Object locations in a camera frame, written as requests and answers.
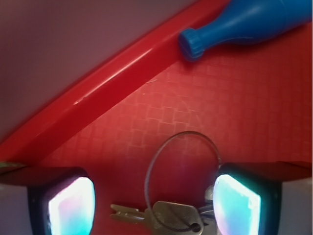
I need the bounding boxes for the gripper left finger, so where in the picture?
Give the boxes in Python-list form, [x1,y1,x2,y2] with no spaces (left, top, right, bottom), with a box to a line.
[0,166,95,235]

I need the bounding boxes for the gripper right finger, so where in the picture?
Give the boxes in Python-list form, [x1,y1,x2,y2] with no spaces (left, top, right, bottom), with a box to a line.
[213,161,313,235]

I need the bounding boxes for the blue plastic bottle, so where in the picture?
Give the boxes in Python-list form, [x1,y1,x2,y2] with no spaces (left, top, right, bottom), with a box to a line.
[178,0,313,62]

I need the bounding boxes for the silver keys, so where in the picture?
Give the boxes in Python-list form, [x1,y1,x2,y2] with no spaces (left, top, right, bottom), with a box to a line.
[110,131,222,235]

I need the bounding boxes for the orange plastic tray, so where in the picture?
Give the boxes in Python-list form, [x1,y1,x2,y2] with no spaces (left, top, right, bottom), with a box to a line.
[0,0,313,235]

